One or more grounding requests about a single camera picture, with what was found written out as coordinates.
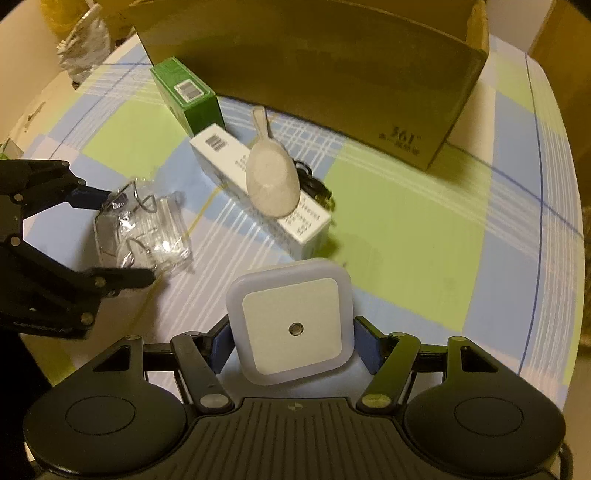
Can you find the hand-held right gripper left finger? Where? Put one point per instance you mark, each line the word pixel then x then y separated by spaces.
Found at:
pixel 220 346

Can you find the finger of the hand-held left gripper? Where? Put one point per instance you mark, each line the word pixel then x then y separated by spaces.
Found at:
pixel 129 278
pixel 87 197

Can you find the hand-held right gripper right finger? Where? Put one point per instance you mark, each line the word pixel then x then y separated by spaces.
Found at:
pixel 367 346

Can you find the clear plastic package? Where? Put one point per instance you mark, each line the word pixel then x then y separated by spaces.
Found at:
pixel 147 235

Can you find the white square night light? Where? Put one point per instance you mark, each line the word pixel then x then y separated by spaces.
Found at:
pixel 291 323

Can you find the green medicine box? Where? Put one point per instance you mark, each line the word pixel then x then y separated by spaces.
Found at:
pixel 189 92

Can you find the brown cardboard box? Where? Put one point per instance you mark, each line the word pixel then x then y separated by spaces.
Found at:
pixel 323 78

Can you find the checked cloth desktop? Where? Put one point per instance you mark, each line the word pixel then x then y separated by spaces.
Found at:
pixel 415 230

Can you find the white box with plant print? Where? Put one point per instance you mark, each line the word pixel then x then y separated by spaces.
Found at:
pixel 221 152

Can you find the crumpled silver bag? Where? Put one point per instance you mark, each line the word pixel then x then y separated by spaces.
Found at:
pixel 85 46

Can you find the white plastic scoop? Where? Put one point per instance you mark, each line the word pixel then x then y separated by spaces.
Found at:
pixel 270 180

